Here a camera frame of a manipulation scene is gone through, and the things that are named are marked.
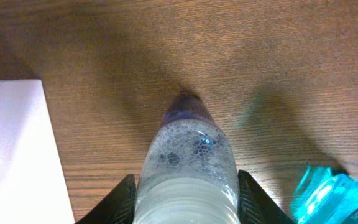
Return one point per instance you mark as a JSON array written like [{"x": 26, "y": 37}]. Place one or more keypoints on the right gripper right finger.
[{"x": 255, "y": 205}]

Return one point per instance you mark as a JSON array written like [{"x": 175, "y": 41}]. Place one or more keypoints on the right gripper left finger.
[{"x": 117, "y": 207}]

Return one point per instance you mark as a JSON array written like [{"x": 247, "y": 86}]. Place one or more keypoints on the teal mouthwash bottle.
[{"x": 324, "y": 198}]

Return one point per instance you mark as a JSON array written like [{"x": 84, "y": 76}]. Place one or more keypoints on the clear bottle with purple liquid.
[{"x": 189, "y": 174}]

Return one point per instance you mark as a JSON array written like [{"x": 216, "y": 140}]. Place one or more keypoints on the white cardboard box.
[{"x": 32, "y": 184}]

